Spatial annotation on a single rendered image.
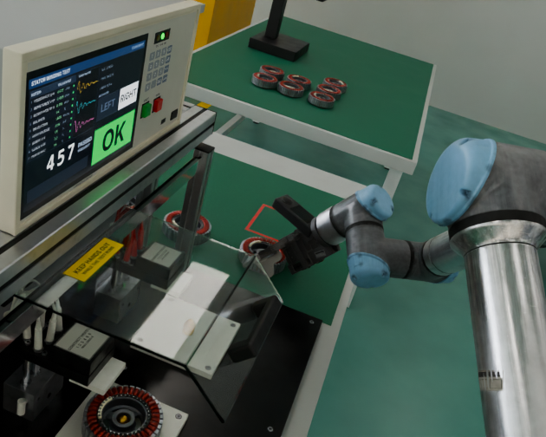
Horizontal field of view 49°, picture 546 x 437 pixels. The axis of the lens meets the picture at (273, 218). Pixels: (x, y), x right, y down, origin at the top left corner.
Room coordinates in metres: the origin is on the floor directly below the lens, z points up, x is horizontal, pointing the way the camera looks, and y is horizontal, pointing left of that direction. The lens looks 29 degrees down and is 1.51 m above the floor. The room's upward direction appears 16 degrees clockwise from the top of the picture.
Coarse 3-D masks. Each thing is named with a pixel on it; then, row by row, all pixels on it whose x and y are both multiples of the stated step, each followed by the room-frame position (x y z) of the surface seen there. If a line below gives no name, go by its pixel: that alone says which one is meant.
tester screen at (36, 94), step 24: (72, 72) 0.61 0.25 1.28; (96, 72) 0.66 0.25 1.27; (120, 72) 0.72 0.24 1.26; (48, 96) 0.57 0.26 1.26; (72, 96) 0.61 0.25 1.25; (96, 96) 0.66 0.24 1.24; (48, 120) 0.57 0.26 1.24; (72, 120) 0.61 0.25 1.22; (48, 144) 0.57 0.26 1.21; (24, 192) 0.53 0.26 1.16; (48, 192) 0.58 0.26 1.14
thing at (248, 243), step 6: (246, 240) 1.17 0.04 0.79; (252, 240) 1.18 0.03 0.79; (258, 240) 1.19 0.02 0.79; (264, 240) 1.20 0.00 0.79; (270, 240) 1.20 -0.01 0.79; (240, 246) 1.15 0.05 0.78; (246, 246) 1.15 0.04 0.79; (252, 246) 1.17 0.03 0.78; (258, 246) 1.19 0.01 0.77; (264, 246) 1.19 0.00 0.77; (252, 252) 1.13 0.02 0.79; (282, 252) 1.16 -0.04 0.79; (282, 258) 1.14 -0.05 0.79; (276, 264) 1.12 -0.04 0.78; (282, 264) 1.13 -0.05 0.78; (276, 270) 1.12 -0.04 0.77; (282, 270) 1.14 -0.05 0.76
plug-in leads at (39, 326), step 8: (16, 304) 0.59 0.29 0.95; (8, 312) 0.59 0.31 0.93; (40, 320) 0.61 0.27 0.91; (56, 320) 0.60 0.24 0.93; (40, 328) 0.57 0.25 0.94; (48, 328) 0.60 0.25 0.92; (56, 328) 0.62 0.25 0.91; (24, 336) 0.59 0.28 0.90; (32, 336) 0.59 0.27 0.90; (40, 336) 0.57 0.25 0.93; (48, 336) 0.59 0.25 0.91; (40, 344) 0.57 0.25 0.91; (48, 344) 0.59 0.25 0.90; (40, 352) 0.57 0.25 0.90
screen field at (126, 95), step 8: (120, 88) 0.72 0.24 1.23; (128, 88) 0.74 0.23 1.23; (136, 88) 0.77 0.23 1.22; (104, 96) 0.68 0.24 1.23; (112, 96) 0.70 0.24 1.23; (120, 96) 0.72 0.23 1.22; (128, 96) 0.75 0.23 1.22; (136, 96) 0.77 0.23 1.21; (104, 104) 0.68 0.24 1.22; (112, 104) 0.70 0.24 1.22; (120, 104) 0.73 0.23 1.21; (128, 104) 0.75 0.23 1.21; (104, 112) 0.69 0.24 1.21; (112, 112) 0.71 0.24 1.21; (96, 120) 0.67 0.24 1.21
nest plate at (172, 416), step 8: (112, 384) 0.66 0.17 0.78; (88, 400) 0.62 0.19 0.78; (80, 408) 0.60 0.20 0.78; (168, 408) 0.64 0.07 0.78; (72, 416) 0.58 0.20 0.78; (80, 416) 0.59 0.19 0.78; (168, 416) 0.63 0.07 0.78; (176, 416) 0.63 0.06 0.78; (184, 416) 0.64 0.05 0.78; (72, 424) 0.57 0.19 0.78; (80, 424) 0.57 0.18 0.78; (136, 424) 0.60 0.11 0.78; (168, 424) 0.62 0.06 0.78; (176, 424) 0.62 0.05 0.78; (184, 424) 0.63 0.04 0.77; (64, 432) 0.55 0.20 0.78; (72, 432) 0.56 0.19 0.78; (80, 432) 0.56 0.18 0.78; (160, 432) 0.60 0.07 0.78; (168, 432) 0.60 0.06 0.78; (176, 432) 0.61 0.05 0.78
